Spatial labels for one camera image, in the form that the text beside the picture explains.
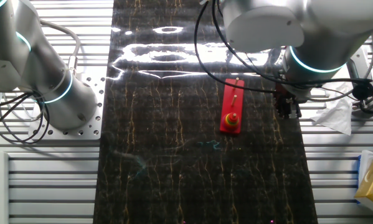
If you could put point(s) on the white tissue sheet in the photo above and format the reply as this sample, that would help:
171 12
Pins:
365 165

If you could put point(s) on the silver robot mounting plate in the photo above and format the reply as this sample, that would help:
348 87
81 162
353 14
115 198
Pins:
92 124

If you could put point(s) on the red Hanoi base board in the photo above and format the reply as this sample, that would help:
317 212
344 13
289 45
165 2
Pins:
228 102

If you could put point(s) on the blue tissue pack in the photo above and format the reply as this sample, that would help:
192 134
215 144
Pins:
358 174

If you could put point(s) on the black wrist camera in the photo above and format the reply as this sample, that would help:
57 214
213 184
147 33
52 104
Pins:
363 91

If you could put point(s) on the small crumpled white tissue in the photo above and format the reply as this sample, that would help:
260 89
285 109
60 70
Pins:
335 115

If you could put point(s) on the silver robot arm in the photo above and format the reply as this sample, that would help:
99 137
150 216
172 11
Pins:
329 25

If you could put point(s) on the grey camera bracket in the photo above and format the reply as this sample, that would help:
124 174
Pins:
356 68

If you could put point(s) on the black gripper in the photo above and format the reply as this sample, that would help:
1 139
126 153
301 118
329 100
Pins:
287 99

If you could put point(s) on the black marble pattern mat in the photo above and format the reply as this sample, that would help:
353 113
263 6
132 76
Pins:
173 161

